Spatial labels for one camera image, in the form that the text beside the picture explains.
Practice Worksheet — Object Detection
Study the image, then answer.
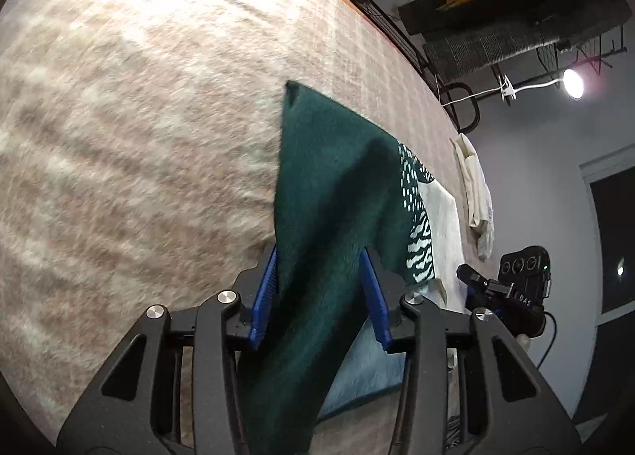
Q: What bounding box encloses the window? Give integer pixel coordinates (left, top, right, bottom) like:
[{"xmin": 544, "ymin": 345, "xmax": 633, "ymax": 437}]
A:
[{"xmin": 573, "ymin": 145, "xmax": 635, "ymax": 436}]

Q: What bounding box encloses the grey plaid coat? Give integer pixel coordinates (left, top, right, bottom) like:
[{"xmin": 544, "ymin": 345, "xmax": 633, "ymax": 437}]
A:
[{"xmin": 423, "ymin": 21, "xmax": 571, "ymax": 86}]

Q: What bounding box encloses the white lamp cable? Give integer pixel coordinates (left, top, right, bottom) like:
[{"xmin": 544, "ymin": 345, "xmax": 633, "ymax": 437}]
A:
[{"xmin": 441, "ymin": 85, "xmax": 504, "ymax": 108}]

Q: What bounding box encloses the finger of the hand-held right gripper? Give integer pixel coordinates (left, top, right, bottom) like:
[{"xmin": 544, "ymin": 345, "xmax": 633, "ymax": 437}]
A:
[{"xmin": 456, "ymin": 264, "xmax": 513, "ymax": 312}]

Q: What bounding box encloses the green white printed garment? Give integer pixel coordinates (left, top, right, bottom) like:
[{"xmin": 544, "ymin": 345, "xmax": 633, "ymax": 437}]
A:
[{"xmin": 237, "ymin": 80, "xmax": 470, "ymax": 455}]

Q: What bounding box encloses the black metal coat rack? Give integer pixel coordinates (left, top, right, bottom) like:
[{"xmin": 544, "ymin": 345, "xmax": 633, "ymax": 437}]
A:
[{"xmin": 302, "ymin": 0, "xmax": 628, "ymax": 135}]

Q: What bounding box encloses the black tube frame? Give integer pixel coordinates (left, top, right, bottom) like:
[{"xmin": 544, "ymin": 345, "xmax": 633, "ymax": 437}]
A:
[{"xmin": 439, "ymin": 83, "xmax": 481, "ymax": 134}]

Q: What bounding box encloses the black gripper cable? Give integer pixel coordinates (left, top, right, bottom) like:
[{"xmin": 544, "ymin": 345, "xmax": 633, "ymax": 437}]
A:
[{"xmin": 537, "ymin": 313, "xmax": 558, "ymax": 367}]

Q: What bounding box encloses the white clip lamp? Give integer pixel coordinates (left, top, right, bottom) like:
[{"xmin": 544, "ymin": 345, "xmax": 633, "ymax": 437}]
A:
[{"xmin": 498, "ymin": 67, "xmax": 586, "ymax": 103}]

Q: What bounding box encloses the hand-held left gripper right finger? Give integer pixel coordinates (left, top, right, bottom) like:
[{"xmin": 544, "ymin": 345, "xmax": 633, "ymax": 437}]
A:
[{"xmin": 361, "ymin": 247, "xmax": 582, "ymax": 455}]

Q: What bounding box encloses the beige checked blanket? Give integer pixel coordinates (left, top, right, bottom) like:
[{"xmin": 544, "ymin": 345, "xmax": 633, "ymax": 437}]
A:
[{"xmin": 0, "ymin": 0, "xmax": 470, "ymax": 455}]

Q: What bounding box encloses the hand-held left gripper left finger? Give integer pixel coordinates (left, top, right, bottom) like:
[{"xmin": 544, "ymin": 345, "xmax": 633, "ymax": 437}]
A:
[{"xmin": 56, "ymin": 243, "xmax": 279, "ymax": 455}]

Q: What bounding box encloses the crumpled white garment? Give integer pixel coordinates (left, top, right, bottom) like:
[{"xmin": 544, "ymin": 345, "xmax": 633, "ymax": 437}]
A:
[{"xmin": 449, "ymin": 133, "xmax": 496, "ymax": 260}]

